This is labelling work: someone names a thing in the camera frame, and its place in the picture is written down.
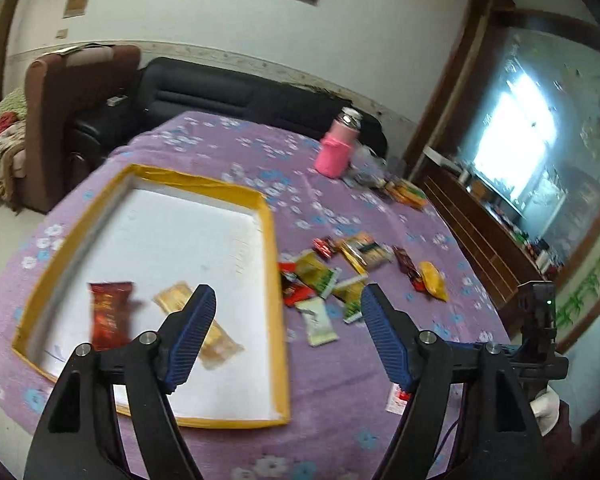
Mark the yellow rimmed white tray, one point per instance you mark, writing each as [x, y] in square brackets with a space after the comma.
[156, 228]

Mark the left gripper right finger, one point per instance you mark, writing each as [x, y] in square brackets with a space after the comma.
[497, 436]

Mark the red black candy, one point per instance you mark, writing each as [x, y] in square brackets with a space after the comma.
[325, 247]
[293, 289]

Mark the clear plastic bag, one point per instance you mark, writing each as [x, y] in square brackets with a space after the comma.
[366, 169]

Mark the white cream candy packet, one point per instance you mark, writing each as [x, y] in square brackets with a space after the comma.
[318, 327]

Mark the black leather sofa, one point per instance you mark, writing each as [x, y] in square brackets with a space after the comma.
[167, 87]

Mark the long red chocolate bar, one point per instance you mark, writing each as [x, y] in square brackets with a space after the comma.
[407, 267]

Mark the brown armchair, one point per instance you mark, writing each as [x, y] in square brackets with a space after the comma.
[37, 161]

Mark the wooden tv cabinet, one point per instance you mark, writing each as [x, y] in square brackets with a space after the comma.
[469, 207]

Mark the pink knitted thermos bottle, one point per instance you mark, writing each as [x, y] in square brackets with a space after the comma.
[337, 145]

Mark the yellow snack pouch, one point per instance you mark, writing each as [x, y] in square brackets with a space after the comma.
[433, 281]

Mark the large cracker pack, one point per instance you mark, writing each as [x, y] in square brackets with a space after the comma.
[364, 253]

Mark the right white gloved hand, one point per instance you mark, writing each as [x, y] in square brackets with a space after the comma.
[545, 407]

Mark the white red snack packet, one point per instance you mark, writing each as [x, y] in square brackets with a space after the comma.
[398, 400]

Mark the green pea snack bag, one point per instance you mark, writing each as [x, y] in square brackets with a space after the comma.
[349, 293]

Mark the dark red foil snack bag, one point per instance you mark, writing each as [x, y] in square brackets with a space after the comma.
[110, 310]

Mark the long beige wafer stick pack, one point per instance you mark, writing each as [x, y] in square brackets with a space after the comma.
[202, 332]

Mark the orange biscuit boxes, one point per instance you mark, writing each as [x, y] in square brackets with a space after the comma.
[406, 193]

